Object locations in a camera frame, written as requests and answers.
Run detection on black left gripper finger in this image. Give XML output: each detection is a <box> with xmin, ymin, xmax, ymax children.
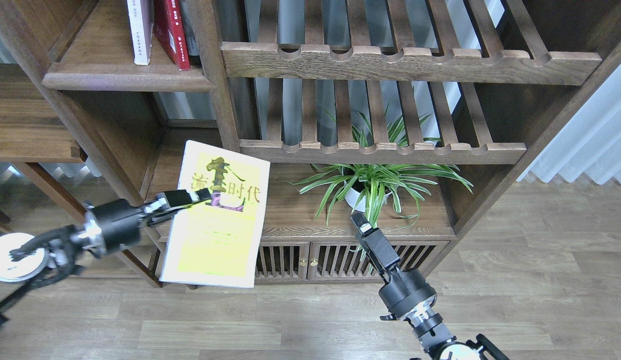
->
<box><xmin>143</xmin><ymin>187</ymin><xmax>212</xmax><ymax>226</ymax></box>

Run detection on upright books on shelf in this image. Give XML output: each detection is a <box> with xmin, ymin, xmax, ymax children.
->
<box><xmin>179</xmin><ymin>0</ymin><xmax>200</xmax><ymax>57</ymax></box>

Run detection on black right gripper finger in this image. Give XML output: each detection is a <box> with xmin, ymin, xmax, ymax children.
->
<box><xmin>350</xmin><ymin>211</ymin><xmax>400</xmax><ymax>281</ymax></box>

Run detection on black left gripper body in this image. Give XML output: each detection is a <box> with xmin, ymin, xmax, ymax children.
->
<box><xmin>83</xmin><ymin>199</ymin><xmax>150</xmax><ymax>258</ymax></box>

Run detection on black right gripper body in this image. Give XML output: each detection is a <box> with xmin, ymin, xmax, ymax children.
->
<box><xmin>378</xmin><ymin>266</ymin><xmax>437</xmax><ymax>321</ymax></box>

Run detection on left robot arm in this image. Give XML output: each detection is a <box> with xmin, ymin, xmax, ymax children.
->
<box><xmin>0</xmin><ymin>188</ymin><xmax>212</xmax><ymax>326</ymax></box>

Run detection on wooden side table left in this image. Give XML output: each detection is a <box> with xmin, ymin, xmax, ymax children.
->
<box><xmin>0</xmin><ymin>63</ymin><xmax>161</xmax><ymax>220</ymax></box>

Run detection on red paperback book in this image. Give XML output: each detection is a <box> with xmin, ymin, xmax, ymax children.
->
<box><xmin>153</xmin><ymin>0</ymin><xmax>191</xmax><ymax>71</ymax></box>

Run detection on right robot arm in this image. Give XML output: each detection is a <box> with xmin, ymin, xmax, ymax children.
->
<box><xmin>351</xmin><ymin>211</ymin><xmax>508</xmax><ymax>360</ymax></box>

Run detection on yellow-green paperback book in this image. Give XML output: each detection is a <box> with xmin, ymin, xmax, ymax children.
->
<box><xmin>160</xmin><ymin>140</ymin><xmax>271</xmax><ymax>289</ymax></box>

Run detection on white lavender paperback book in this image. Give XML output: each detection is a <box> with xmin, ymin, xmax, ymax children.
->
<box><xmin>126</xmin><ymin>0</ymin><xmax>154</xmax><ymax>66</ymax></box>

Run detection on spider plant in white pot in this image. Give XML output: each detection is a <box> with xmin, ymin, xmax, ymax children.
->
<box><xmin>288</xmin><ymin>102</ymin><xmax>475</xmax><ymax>236</ymax></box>

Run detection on large dark wooden bookshelf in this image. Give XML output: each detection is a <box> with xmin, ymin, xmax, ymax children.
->
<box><xmin>0</xmin><ymin>0</ymin><xmax>621</xmax><ymax>292</ymax></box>

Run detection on white curtain right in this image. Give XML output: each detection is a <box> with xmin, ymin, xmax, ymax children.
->
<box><xmin>517</xmin><ymin>64</ymin><xmax>621</xmax><ymax>185</ymax></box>

